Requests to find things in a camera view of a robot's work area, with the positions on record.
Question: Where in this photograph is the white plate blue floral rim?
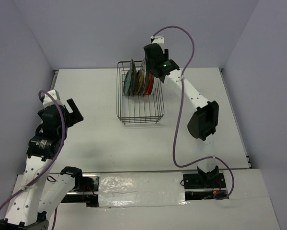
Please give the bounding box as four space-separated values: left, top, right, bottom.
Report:
139 59 149 95

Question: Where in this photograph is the red plate with blue flowers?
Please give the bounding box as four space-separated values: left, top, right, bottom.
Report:
144 72 154 95

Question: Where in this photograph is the dark teal glazed plate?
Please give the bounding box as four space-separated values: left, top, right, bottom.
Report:
129 59 137 95

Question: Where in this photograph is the green plate blue floral pattern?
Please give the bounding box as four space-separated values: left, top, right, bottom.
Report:
123 69 132 95

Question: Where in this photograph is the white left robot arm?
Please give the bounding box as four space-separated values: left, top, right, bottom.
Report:
0 96 84 230

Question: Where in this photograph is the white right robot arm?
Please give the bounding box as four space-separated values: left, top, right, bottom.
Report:
144 43 219 187

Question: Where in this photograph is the brown yellow plate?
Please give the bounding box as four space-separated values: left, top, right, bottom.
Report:
135 69 146 95

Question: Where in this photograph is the silver foil covered panel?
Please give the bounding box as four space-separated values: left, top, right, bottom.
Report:
98 172 186 207

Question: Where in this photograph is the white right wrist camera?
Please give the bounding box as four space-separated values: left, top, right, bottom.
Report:
150 35 165 51

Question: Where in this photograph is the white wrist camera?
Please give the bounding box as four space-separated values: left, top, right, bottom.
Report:
38 90 63 108
150 35 165 51

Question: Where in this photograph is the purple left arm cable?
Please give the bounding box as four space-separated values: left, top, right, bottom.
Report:
0 90 68 230

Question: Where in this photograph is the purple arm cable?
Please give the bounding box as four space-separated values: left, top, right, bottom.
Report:
151 25 235 200
0 90 68 230

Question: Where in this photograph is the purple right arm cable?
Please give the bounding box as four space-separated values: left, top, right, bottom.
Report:
151 25 235 200

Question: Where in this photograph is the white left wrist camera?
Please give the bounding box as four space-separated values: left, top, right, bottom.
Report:
38 90 63 108

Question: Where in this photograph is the wire dish rack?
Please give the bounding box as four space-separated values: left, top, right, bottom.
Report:
116 61 165 125

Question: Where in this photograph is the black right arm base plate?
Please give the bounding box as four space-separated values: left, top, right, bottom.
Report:
183 173 226 190

